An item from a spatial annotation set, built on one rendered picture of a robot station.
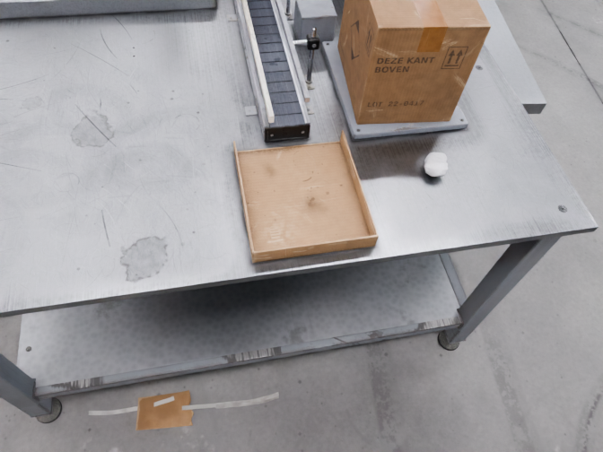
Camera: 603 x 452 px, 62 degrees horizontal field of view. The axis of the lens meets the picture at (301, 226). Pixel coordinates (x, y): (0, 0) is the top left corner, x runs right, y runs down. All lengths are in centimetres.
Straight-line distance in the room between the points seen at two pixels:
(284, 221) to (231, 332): 63
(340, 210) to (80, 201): 56
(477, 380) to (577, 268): 70
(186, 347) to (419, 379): 81
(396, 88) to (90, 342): 115
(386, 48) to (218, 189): 47
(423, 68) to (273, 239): 50
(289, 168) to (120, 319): 80
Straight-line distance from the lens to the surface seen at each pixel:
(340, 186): 114
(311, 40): 128
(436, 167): 119
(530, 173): 133
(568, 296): 226
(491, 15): 179
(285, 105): 123
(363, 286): 171
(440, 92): 125
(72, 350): 169
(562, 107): 300
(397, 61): 115
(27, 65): 152
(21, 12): 168
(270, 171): 115
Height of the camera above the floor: 172
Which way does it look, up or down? 56 degrees down
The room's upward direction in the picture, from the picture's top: 7 degrees clockwise
